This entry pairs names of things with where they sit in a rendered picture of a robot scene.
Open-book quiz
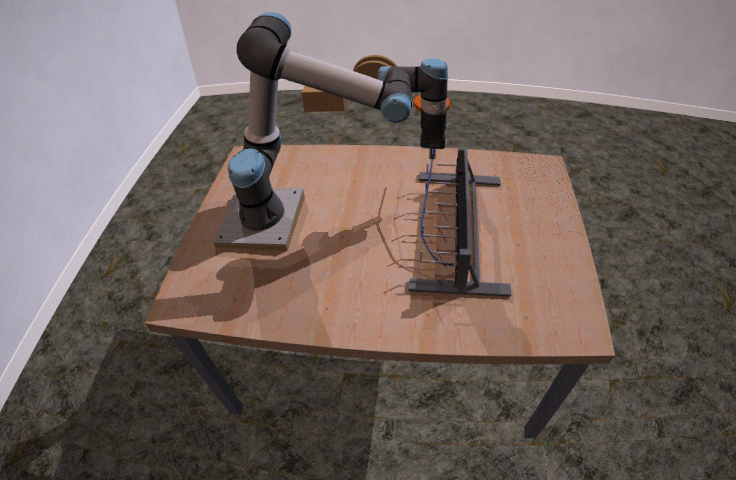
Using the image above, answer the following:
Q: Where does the grey rack with cable hooks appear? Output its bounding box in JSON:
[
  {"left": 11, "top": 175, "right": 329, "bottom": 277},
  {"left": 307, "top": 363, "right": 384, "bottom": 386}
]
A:
[{"left": 408, "top": 147, "right": 511, "bottom": 297}]

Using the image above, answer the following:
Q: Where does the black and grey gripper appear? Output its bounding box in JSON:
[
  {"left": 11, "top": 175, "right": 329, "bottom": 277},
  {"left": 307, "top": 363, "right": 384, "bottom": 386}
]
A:
[{"left": 420, "top": 97, "right": 447, "bottom": 159}]

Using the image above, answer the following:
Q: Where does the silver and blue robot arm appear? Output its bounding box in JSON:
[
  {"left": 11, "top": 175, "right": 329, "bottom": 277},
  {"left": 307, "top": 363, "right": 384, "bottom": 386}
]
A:
[{"left": 228, "top": 12, "right": 448, "bottom": 231}]

